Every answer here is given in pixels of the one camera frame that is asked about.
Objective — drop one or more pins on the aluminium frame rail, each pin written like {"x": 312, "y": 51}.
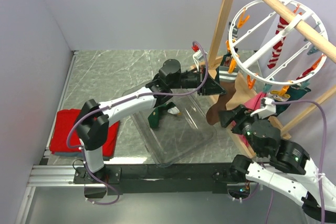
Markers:
{"x": 85, "y": 80}

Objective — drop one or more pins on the pink towel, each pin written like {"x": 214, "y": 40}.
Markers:
{"x": 253, "y": 104}

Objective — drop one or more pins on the green dotted duck sock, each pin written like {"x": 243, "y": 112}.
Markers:
{"x": 157, "y": 114}

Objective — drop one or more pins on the red white striped sock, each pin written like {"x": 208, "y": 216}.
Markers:
{"x": 277, "y": 47}

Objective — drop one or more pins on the red folded cloth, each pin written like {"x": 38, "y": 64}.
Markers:
{"x": 65, "y": 120}

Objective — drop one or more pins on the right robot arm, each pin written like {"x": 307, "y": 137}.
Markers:
{"x": 299, "y": 177}

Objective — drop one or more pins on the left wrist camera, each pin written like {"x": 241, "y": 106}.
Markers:
{"x": 198, "y": 58}

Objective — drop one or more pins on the white round clip hanger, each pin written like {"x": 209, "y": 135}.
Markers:
{"x": 232, "y": 42}

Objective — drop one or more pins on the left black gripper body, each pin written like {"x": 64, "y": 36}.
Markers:
{"x": 203, "y": 91}

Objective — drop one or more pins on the wooden drying rack frame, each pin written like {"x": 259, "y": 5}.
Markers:
{"x": 306, "y": 28}

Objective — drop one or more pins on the clear plastic bin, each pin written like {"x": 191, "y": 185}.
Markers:
{"x": 177, "y": 137}

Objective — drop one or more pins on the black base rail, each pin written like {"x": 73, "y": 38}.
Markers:
{"x": 177, "y": 178}

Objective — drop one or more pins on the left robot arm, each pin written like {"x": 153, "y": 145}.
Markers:
{"x": 93, "y": 122}

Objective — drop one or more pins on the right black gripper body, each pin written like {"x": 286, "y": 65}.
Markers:
{"x": 241, "y": 113}

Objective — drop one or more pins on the brown sock grey cuff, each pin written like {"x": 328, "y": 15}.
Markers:
{"x": 227, "y": 81}

